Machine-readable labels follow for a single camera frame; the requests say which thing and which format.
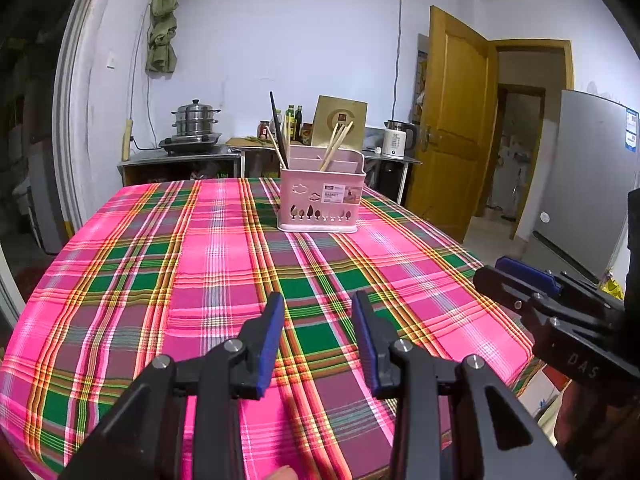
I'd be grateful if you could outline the small steel shelf table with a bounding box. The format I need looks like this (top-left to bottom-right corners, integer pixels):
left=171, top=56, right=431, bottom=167
left=117, top=147, right=246, bottom=188

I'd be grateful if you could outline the colourful wall poster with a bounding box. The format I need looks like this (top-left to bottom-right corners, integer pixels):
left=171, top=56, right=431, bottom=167
left=415, top=35, right=430, bottom=121

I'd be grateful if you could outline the wooden door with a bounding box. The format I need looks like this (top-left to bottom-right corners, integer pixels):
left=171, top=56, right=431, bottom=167
left=407, top=5, right=498, bottom=243

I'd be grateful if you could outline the yellow plastic bag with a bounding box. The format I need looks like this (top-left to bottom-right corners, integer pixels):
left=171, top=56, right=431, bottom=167
left=600, top=272, right=626, bottom=301

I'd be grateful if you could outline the wooden door frame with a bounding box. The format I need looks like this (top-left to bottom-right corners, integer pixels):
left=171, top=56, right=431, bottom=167
left=462, top=39, right=575, bottom=246

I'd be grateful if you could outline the black induction cooker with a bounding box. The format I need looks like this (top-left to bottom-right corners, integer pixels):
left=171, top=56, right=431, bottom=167
left=159, top=132, right=223, bottom=155

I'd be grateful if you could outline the black wall cable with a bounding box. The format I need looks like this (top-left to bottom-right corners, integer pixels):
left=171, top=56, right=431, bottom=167
left=392, top=0, right=404, bottom=122

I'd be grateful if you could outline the gold square box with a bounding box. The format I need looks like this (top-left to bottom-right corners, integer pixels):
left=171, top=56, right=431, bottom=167
left=311, top=95, right=368, bottom=153

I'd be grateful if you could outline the grey refrigerator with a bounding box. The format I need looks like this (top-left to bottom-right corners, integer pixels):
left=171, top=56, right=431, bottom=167
left=531, top=89, right=640, bottom=283

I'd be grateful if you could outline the person's right forearm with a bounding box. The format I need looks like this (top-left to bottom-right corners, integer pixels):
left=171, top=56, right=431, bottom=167
left=550, top=385, right=640, bottom=480

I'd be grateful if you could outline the pink utensil basket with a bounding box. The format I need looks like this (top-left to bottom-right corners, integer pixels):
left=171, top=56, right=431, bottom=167
left=279, top=145, right=367, bottom=234

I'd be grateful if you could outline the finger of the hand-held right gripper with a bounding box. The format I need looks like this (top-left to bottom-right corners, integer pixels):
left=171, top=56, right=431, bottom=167
left=472, top=266, right=626, bottom=342
left=495, top=256, right=624, bottom=327

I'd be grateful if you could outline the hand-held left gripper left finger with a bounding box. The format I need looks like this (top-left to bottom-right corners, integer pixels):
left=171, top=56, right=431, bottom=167
left=60, top=291, right=286, bottom=480

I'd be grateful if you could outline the person's left hand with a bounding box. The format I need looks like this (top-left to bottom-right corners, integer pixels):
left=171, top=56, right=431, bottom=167
left=252, top=465, right=299, bottom=480

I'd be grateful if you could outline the pink plaid tablecloth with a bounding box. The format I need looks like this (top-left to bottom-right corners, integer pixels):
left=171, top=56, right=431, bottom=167
left=0, top=177, right=543, bottom=480

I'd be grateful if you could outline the large steel shelf table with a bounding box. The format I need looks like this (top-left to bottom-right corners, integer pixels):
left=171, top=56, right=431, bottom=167
left=227, top=137, right=423, bottom=203

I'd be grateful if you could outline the white door arch frame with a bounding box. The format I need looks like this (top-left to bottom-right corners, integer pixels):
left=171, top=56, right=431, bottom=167
left=52, top=0, right=166, bottom=231

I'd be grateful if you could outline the green curtain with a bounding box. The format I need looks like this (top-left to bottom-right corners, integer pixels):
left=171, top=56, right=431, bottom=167
left=145, top=0, right=187, bottom=75

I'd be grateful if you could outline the white electric kettle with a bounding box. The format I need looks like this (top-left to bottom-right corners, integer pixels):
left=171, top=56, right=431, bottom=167
left=382, top=120, right=418, bottom=158

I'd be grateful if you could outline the wooden chopstick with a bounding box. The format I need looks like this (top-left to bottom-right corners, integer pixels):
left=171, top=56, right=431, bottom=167
left=265, top=126, right=287, bottom=170
left=320, top=125, right=346, bottom=171
left=319, top=121, right=354, bottom=172

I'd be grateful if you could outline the steel steamer pot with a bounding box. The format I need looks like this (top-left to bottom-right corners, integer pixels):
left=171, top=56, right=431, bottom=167
left=171, top=99, right=222, bottom=137

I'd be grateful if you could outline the grey wall cable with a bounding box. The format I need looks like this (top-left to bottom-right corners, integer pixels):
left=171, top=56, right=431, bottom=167
left=127, top=2, right=156, bottom=151

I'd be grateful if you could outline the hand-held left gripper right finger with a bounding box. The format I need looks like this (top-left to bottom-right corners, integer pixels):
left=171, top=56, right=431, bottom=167
left=351, top=290, right=576, bottom=480

